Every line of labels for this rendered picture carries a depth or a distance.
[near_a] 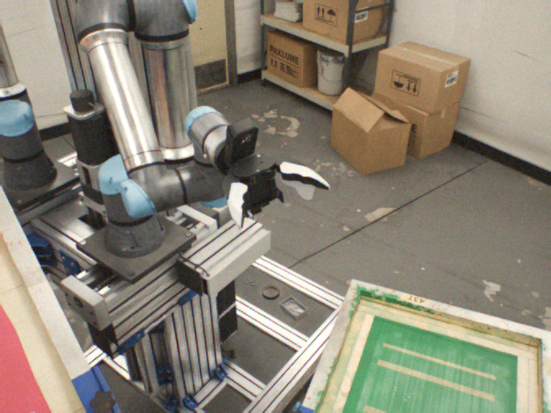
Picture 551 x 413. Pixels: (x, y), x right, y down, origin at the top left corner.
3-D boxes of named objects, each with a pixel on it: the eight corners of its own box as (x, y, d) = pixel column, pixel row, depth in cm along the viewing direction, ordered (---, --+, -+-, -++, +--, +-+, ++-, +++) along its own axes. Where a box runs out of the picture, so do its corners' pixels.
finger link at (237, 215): (247, 250, 77) (257, 210, 84) (240, 220, 73) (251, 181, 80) (227, 250, 77) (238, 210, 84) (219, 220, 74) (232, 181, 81)
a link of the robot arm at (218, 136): (238, 120, 93) (196, 135, 90) (248, 130, 90) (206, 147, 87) (244, 155, 98) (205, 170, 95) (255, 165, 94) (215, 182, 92)
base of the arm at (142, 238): (139, 215, 144) (134, 184, 138) (177, 235, 136) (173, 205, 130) (94, 242, 134) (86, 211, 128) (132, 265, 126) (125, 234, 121)
